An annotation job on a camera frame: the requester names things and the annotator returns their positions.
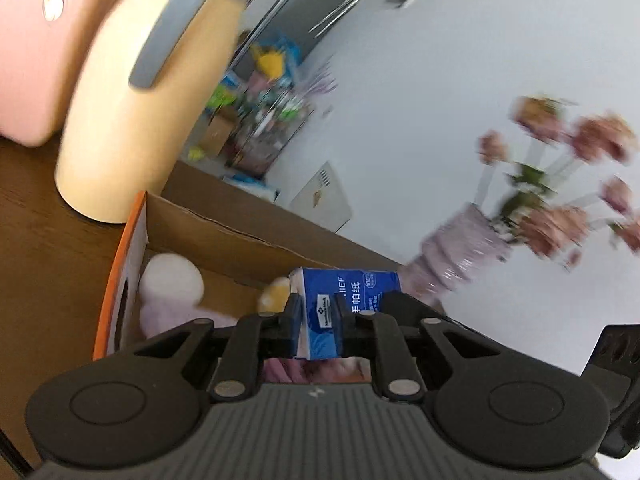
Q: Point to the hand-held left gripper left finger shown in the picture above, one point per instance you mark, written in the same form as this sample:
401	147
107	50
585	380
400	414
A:
294	322

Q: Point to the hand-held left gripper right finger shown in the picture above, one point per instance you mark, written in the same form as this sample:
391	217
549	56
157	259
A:
345	322

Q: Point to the blue tissue packet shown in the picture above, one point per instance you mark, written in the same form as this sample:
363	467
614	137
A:
360	290

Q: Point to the red cardboard box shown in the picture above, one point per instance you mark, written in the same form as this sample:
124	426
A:
200	240

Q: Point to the white floor cabinet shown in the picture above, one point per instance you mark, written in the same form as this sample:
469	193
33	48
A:
322	200

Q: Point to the pale ribbed vase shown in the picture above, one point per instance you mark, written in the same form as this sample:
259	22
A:
452	255

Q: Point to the white lilac plush toy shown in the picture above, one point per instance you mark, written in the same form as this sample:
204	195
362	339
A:
167	290

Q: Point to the pile of colourful clutter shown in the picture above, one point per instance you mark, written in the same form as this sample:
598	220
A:
255	115

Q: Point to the pink artificial flowers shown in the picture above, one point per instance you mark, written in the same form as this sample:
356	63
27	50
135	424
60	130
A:
565	180

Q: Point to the gold thermos jug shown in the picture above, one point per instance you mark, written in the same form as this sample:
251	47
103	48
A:
145	100

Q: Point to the grey refrigerator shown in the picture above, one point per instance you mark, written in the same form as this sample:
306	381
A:
305	10

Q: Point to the pink hard case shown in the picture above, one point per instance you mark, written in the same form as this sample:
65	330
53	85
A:
37	45

